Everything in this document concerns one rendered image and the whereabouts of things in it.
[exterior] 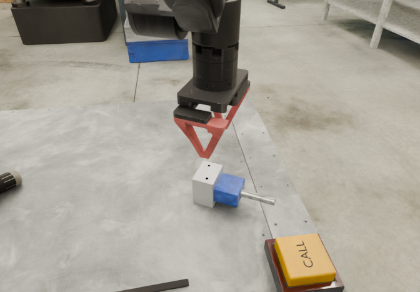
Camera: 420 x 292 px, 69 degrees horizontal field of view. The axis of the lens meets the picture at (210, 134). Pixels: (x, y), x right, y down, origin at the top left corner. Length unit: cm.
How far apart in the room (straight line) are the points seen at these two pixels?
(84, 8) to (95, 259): 352
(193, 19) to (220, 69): 9
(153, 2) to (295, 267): 35
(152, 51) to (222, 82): 281
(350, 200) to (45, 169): 147
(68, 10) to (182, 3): 365
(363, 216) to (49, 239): 145
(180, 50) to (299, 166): 183
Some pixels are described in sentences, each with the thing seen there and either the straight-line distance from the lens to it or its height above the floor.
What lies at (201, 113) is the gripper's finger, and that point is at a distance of 37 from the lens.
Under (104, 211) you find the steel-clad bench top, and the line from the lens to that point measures 54.
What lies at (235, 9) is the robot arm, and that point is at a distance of 36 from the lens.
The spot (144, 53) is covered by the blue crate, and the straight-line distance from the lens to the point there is 318.
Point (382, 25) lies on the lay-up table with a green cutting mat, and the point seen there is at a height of 26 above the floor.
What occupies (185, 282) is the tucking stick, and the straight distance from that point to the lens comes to 44.
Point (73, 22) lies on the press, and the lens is 393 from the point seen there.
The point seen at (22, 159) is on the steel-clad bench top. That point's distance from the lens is 71.
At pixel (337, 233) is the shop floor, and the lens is 160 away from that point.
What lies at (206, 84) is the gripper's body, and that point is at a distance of 38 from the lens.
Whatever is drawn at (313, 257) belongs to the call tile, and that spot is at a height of 84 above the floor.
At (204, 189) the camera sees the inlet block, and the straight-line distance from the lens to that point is 49.
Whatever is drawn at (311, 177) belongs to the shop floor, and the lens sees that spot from 182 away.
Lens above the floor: 119
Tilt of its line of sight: 36 degrees down
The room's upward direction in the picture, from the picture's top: straight up
